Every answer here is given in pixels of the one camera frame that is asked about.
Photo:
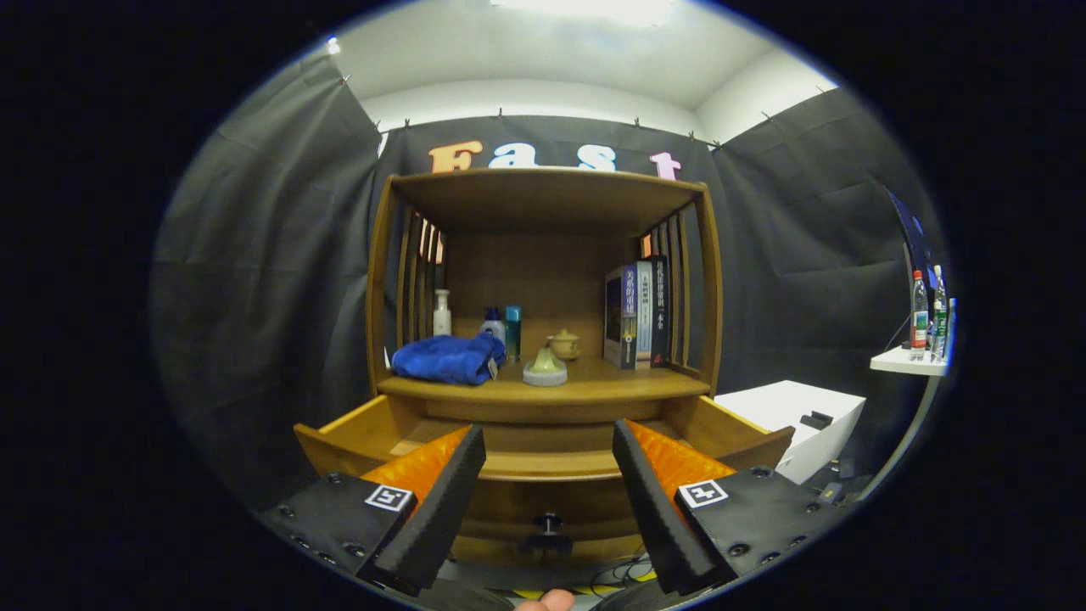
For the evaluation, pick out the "white box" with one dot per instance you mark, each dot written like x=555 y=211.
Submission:
x=780 y=407

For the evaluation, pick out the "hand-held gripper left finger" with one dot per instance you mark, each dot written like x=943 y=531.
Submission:
x=441 y=509

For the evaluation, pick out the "wooden cabinet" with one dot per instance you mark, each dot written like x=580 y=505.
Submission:
x=543 y=271

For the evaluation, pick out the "wooden drawer with black knob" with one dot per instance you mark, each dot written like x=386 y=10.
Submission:
x=551 y=465

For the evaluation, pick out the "white pump bottle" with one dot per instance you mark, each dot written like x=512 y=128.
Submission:
x=442 y=321

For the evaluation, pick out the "wooden countertop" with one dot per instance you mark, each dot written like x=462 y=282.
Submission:
x=611 y=378

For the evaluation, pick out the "white shelf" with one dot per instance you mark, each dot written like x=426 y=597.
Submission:
x=899 y=362

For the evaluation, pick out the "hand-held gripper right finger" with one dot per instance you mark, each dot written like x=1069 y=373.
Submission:
x=657 y=518

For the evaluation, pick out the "thick book with dark cover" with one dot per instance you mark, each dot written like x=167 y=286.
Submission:
x=624 y=314

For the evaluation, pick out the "book with black spine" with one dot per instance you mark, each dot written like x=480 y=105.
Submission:
x=659 y=305

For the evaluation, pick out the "beige lidded teacup with saucer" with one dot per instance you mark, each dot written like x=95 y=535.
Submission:
x=565 y=344

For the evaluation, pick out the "white bottle with blue cap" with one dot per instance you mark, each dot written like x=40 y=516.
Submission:
x=493 y=327

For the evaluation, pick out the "teal bottle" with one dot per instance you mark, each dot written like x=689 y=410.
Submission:
x=513 y=331

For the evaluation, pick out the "blue towel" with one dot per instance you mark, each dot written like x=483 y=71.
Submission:
x=445 y=358

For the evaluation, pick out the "water bottle with green label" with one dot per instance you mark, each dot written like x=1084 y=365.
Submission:
x=939 y=318

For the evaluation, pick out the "book with pale spine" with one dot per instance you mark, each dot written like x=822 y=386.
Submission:
x=644 y=314

